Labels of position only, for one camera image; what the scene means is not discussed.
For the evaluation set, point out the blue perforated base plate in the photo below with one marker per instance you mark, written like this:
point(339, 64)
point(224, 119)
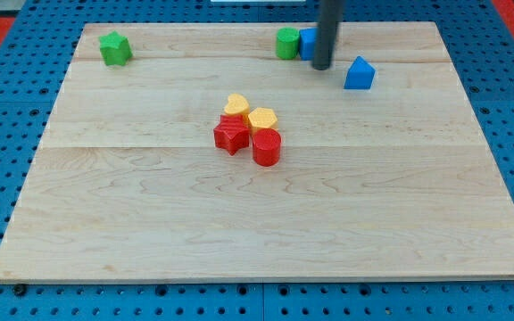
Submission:
point(34, 58)

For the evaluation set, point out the yellow heart block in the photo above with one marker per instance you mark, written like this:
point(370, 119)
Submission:
point(237, 105)

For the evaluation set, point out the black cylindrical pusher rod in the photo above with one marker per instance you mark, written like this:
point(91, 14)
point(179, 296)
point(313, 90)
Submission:
point(330, 15)

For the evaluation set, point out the blue triangle block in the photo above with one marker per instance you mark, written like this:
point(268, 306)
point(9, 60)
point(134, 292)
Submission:
point(360, 75)

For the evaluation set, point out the yellow hexagon block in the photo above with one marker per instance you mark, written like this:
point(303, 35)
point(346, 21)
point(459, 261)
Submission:
point(262, 118)

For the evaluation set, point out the red cylinder block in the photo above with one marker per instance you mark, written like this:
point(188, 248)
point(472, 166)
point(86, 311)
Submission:
point(266, 147)

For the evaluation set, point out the red star block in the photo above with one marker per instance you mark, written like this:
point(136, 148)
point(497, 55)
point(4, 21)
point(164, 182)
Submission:
point(231, 134)

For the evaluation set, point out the green star block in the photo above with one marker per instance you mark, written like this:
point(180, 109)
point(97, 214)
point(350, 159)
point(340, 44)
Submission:
point(115, 49)

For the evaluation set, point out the green cylinder block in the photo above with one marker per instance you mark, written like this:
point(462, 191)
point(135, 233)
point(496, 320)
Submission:
point(287, 41)

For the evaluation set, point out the light wooden board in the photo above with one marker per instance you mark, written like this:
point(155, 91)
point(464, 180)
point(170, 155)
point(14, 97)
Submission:
point(391, 184)

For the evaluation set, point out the blue cube block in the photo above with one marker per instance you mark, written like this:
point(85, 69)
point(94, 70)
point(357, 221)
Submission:
point(307, 43)

